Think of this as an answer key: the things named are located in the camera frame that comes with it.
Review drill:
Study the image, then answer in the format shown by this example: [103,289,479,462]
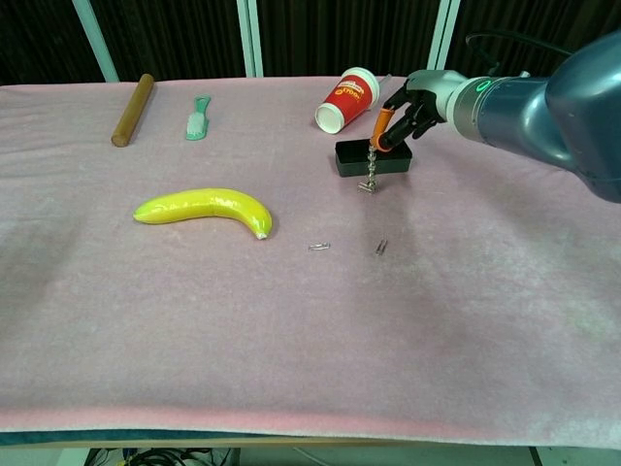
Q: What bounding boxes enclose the green plastic brush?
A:
[184,95,212,143]

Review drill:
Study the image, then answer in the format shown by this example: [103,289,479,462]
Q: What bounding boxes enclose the silver metal chain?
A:
[366,137,382,188]

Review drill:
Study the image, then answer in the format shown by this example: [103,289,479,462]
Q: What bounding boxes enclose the brown wooden rolling pin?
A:
[111,73,155,149]

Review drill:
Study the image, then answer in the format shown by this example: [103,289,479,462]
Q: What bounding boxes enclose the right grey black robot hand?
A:
[371,69,460,153]

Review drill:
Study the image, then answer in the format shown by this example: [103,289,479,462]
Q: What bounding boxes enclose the yellow toy banana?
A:
[133,187,274,243]

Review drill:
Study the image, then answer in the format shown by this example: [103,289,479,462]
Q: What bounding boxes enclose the pink table cloth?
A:
[0,75,621,450]

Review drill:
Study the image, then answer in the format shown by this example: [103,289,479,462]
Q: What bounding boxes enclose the black rectangular box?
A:
[334,138,414,179]

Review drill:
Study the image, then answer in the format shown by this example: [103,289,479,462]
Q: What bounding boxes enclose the white partition post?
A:
[236,0,266,78]
[71,0,120,83]
[425,0,462,82]

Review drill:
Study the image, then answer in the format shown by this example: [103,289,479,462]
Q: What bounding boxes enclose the tangled black floor cables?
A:
[86,447,237,466]

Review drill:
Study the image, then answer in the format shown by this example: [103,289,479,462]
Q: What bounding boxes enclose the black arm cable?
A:
[464,31,578,74]

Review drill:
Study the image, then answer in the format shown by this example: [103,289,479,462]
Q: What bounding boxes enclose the black pleated curtain panel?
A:
[0,0,107,87]
[445,0,621,82]
[255,0,441,79]
[90,0,247,83]

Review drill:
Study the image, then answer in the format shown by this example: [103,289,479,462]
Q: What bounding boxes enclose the red paper cup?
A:
[314,66,382,136]

